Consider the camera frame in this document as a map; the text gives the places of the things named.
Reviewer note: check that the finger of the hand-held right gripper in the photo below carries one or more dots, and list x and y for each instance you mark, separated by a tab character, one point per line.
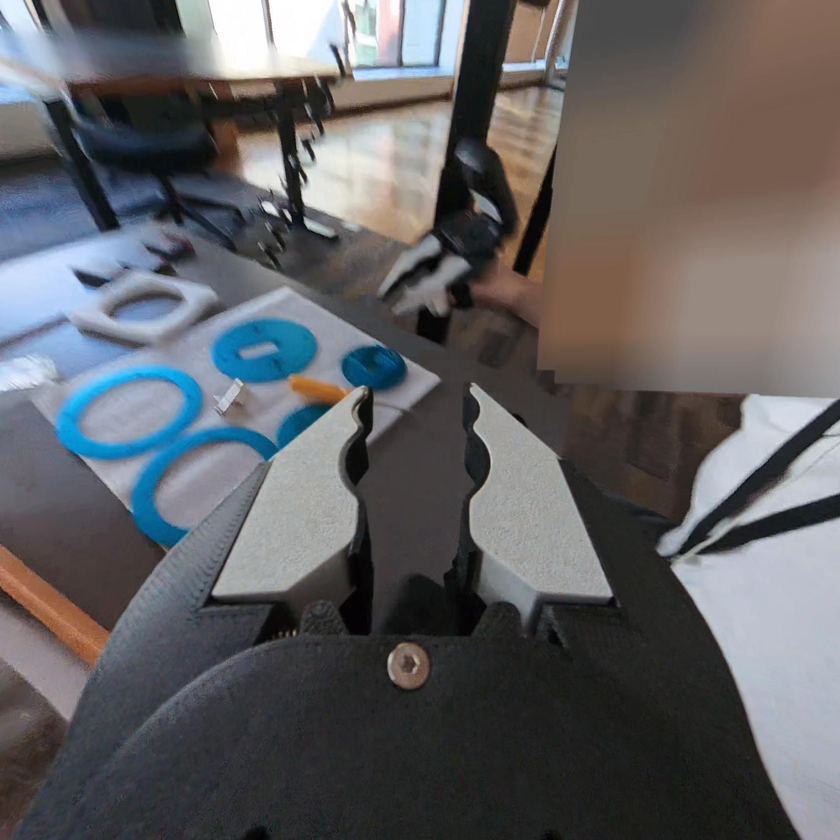
433	282
413	259

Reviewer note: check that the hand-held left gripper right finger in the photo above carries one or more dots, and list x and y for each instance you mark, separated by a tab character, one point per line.
531	525

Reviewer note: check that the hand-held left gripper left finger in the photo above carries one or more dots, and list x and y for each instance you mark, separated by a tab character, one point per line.
295	525

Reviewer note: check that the blue disc with brass standoffs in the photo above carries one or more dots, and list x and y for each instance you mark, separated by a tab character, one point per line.
374	367

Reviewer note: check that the silver socket wrench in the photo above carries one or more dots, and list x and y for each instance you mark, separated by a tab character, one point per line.
231	397

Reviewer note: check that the person's right forearm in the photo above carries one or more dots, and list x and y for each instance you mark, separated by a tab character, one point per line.
512	298

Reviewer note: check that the black desk leg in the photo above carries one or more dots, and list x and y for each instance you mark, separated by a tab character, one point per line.
479	79
535	223

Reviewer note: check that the grey desk with wooden edge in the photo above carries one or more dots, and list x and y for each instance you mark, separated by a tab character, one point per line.
164	72

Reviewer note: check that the blue disc with many holes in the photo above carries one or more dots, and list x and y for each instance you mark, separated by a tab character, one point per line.
302	426

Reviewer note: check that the white foam sheet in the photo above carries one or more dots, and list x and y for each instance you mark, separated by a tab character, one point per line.
394	380

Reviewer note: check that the large blue disc with cutout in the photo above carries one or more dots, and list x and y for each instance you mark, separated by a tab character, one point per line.
229	351

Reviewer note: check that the white foam block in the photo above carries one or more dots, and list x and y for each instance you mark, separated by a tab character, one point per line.
197	305

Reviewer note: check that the large window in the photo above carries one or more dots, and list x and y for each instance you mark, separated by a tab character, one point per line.
295	26

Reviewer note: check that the person's white shirt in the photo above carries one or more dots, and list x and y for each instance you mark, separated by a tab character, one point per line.
774	623

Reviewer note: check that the black office chair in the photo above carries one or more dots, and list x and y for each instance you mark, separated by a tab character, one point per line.
144	148

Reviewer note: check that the crumpled clear plastic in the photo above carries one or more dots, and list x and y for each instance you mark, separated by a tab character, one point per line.
26	371

